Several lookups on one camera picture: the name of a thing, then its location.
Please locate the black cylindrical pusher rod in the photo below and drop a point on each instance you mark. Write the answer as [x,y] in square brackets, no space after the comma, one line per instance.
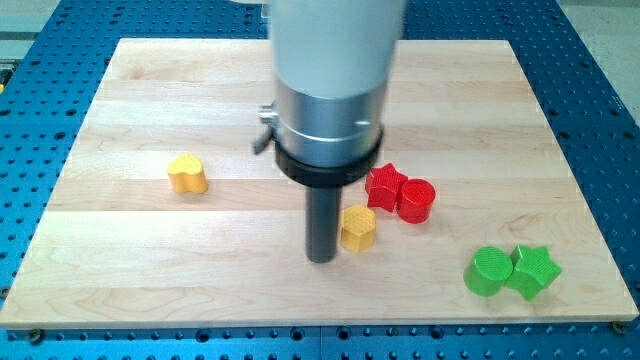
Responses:
[322,222]

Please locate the black flange ring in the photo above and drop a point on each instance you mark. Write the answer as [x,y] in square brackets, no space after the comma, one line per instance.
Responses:
[327,177]

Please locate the yellow hexagon block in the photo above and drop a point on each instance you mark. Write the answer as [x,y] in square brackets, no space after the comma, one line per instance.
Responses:
[358,228]

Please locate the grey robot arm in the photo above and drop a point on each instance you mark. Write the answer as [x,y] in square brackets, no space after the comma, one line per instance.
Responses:
[331,61]

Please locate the red circle block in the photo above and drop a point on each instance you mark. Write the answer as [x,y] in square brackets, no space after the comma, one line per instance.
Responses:
[416,199]

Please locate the green circle block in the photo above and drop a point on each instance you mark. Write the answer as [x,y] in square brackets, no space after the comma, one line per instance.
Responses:
[489,269]

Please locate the red star block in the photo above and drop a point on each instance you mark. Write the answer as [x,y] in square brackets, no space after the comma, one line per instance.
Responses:
[382,185]

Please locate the yellow heart block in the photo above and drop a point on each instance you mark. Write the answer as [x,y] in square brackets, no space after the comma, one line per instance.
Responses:
[186,174]

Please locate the wooden board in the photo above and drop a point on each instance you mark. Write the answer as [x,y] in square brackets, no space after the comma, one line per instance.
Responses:
[117,247]

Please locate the green star block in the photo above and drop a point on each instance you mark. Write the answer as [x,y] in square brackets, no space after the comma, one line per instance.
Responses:
[533,271]

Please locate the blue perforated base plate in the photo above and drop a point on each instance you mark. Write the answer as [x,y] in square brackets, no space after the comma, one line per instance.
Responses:
[52,88]

